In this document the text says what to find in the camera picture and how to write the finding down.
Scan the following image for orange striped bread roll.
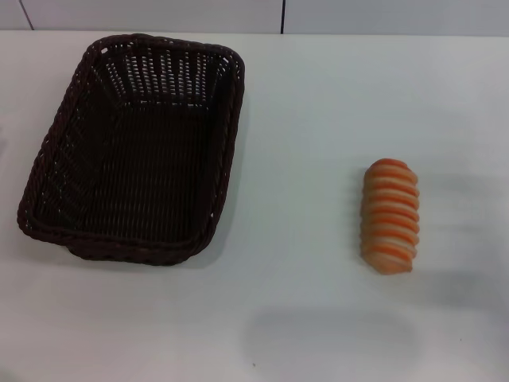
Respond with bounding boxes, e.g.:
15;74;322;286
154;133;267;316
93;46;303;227
359;158;422;275

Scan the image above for dark brown woven basket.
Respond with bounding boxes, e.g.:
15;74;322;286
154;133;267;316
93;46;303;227
16;33;247;267

